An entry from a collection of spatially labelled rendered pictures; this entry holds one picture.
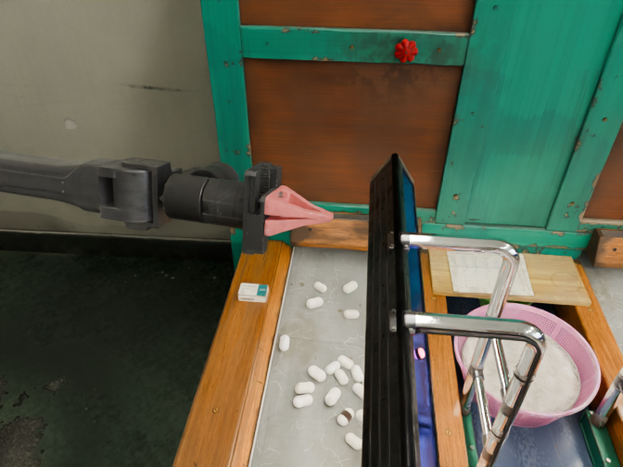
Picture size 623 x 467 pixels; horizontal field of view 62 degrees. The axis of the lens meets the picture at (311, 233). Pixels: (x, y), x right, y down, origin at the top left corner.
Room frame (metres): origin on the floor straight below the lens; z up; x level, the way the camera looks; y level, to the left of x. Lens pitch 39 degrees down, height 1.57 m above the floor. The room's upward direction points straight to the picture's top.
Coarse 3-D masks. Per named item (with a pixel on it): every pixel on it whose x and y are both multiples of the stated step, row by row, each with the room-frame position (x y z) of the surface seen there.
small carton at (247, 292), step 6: (240, 288) 0.79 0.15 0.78; (246, 288) 0.79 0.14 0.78; (252, 288) 0.79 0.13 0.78; (258, 288) 0.79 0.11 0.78; (264, 288) 0.79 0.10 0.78; (240, 294) 0.77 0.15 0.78; (246, 294) 0.77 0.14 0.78; (252, 294) 0.77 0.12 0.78; (258, 294) 0.77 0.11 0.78; (264, 294) 0.77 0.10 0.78; (240, 300) 0.77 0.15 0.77; (246, 300) 0.77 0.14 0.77; (252, 300) 0.77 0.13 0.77; (258, 300) 0.76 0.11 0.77; (264, 300) 0.76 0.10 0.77
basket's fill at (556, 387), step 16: (464, 352) 0.66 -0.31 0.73; (512, 352) 0.66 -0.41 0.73; (560, 352) 0.66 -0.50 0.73; (496, 368) 0.62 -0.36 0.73; (512, 368) 0.62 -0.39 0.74; (544, 368) 0.62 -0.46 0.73; (560, 368) 0.62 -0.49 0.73; (576, 368) 0.62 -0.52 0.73; (496, 384) 0.59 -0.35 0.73; (544, 384) 0.58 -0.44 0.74; (560, 384) 0.59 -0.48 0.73; (576, 384) 0.59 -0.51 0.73; (528, 400) 0.55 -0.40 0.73; (544, 400) 0.55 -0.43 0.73; (560, 400) 0.55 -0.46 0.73; (576, 400) 0.55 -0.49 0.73
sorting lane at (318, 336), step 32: (320, 256) 0.94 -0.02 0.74; (352, 256) 0.94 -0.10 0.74; (288, 288) 0.83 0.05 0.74; (288, 320) 0.74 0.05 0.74; (320, 320) 0.74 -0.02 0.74; (352, 320) 0.74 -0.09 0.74; (288, 352) 0.65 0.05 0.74; (320, 352) 0.65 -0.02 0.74; (352, 352) 0.65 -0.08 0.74; (288, 384) 0.58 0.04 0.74; (320, 384) 0.58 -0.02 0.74; (352, 384) 0.58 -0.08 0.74; (288, 416) 0.51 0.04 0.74; (320, 416) 0.51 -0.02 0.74; (256, 448) 0.45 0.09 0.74; (288, 448) 0.45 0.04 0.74; (320, 448) 0.45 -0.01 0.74; (352, 448) 0.45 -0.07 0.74
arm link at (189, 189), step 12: (168, 180) 0.53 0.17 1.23; (180, 180) 0.53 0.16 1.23; (192, 180) 0.52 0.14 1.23; (204, 180) 0.52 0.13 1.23; (168, 192) 0.51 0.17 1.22; (180, 192) 0.51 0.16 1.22; (192, 192) 0.51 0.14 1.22; (168, 204) 0.50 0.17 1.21; (180, 204) 0.50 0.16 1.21; (192, 204) 0.50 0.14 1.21; (204, 204) 0.50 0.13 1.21; (168, 216) 0.51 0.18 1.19; (180, 216) 0.50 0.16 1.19; (192, 216) 0.50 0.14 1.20
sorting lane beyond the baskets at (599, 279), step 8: (592, 272) 0.88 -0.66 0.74; (600, 272) 0.88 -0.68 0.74; (608, 272) 0.88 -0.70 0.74; (616, 272) 0.88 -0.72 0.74; (592, 280) 0.86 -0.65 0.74; (600, 280) 0.86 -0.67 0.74; (608, 280) 0.86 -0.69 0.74; (616, 280) 0.86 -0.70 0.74; (592, 288) 0.83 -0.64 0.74; (600, 288) 0.83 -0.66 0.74; (608, 288) 0.83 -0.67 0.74; (616, 288) 0.83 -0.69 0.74; (600, 296) 0.81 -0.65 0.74; (608, 296) 0.81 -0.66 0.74; (616, 296) 0.81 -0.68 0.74; (600, 304) 0.78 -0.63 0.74; (608, 304) 0.78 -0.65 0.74; (616, 304) 0.78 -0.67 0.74; (608, 312) 0.76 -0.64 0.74; (616, 312) 0.76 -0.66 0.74; (608, 320) 0.74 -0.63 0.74; (616, 320) 0.74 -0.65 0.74; (616, 328) 0.71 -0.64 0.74; (616, 336) 0.69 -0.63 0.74
